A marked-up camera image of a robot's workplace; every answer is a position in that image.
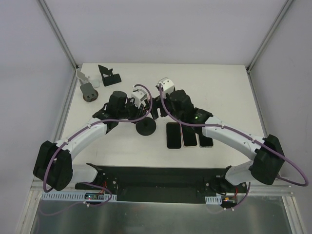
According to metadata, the black round-base phone mount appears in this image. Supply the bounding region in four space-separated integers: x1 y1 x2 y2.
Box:
136 117 156 136

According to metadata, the black phone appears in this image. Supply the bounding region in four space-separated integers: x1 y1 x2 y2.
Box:
166 122 182 149

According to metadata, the white cable duct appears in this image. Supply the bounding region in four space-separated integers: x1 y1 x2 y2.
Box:
41 192 117 202
205 195 222 205

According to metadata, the left aluminium frame post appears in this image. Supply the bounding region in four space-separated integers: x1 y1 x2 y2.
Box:
36 0 79 70

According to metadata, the white-cased phone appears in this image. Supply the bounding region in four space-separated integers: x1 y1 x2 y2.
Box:
181 125 197 147

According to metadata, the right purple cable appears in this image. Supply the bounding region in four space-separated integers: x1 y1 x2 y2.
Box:
158 83 309 215

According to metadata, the clear-cased phone on table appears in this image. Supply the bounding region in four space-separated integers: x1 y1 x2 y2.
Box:
198 135 214 148

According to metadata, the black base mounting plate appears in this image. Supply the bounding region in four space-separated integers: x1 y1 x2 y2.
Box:
75 165 247 204

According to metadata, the right aluminium frame post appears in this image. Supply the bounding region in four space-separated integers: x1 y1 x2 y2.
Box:
246 0 295 74

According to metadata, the right white cable duct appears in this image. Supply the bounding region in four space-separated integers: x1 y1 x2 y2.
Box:
205 195 222 205

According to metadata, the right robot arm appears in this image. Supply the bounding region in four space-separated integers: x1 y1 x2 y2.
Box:
157 86 285 192

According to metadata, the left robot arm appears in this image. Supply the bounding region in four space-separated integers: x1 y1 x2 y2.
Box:
33 88 151 192

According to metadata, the silver folding phone stand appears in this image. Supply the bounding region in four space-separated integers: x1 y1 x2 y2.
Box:
76 70 100 88

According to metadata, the left white cable duct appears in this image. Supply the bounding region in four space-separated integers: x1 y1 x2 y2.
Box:
41 192 117 202

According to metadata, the aluminium frame post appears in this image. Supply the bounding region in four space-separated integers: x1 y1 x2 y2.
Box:
246 0 295 74
36 0 79 70

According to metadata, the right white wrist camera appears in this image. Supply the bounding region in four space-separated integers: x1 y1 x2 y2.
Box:
156 77 175 96

